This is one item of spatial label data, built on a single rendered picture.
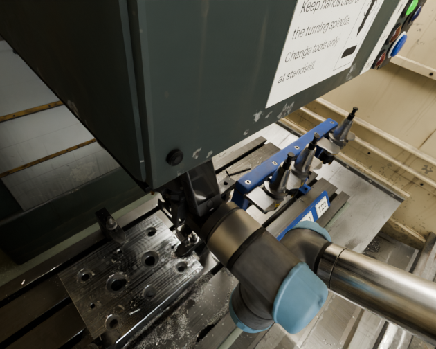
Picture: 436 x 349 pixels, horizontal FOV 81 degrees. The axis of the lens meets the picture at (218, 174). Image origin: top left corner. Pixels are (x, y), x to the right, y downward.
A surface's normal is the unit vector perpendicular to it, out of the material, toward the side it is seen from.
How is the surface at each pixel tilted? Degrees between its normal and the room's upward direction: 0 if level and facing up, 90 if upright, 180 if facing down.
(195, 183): 59
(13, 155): 90
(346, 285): 68
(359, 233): 24
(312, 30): 90
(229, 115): 90
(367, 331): 17
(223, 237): 44
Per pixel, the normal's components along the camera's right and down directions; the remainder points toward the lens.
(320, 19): 0.69, 0.59
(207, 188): 0.63, 0.16
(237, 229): 0.00, -0.55
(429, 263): 0.13, -0.68
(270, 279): -0.31, -0.27
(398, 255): -0.08, -0.82
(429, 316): -0.65, -0.29
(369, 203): -0.18, -0.44
